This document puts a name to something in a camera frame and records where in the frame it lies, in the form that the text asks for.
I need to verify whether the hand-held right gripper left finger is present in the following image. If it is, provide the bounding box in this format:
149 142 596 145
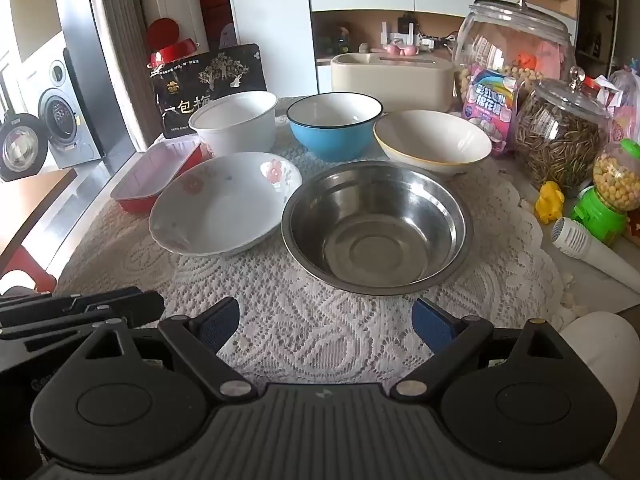
82 296 256 403

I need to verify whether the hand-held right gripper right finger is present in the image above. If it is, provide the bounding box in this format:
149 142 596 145
390 297 568 403

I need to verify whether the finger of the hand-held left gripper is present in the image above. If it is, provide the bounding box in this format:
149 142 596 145
0 286 151 313
0 291 166 353

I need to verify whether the white floral plate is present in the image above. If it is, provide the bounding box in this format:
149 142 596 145
149 154 303 256

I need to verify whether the white bowl with yellow rim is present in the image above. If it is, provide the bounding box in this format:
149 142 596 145
373 110 493 177

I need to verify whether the plain white bowl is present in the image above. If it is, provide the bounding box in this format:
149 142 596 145
189 92 279 159

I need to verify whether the red stool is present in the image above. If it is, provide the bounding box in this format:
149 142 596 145
0 245 58 292

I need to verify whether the stainless steel bowl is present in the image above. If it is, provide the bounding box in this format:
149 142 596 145
281 162 474 295

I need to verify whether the red rectangular baking dish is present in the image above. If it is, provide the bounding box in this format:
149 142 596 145
110 135 214 214

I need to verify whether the yellow toy duck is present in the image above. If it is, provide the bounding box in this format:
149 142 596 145
534 181 566 223

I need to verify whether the white rounded object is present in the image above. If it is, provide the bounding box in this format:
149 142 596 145
559 310 640 433

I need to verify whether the white toy microphone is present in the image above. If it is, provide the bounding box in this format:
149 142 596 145
551 216 640 281

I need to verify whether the grey washing machine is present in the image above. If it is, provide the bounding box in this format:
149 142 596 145
39 47 108 170

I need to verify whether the green toy gumball machine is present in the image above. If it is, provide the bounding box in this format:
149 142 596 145
571 139 640 246

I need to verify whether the glass jar of seeds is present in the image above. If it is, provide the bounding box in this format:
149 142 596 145
514 66 612 196

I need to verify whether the pink marshmallow bag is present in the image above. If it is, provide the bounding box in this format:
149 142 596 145
461 66 518 157

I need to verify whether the black snack bag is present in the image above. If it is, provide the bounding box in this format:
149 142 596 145
151 44 269 139

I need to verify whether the cream tissue box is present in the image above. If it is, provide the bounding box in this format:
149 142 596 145
330 52 457 113

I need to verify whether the red lidded container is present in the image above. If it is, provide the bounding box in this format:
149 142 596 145
146 17 197 68

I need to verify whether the pink small object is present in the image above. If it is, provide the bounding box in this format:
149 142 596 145
370 43 419 57

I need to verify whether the white power strip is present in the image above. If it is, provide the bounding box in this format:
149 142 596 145
417 34 453 52

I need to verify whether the white router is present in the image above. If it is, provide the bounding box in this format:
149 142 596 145
381 19 422 47

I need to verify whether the clear plastic bag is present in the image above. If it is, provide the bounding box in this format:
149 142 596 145
594 66 640 143

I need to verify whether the green toy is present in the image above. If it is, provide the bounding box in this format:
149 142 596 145
320 24 352 54

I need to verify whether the large glass jar with lid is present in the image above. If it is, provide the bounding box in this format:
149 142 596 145
454 0 576 111

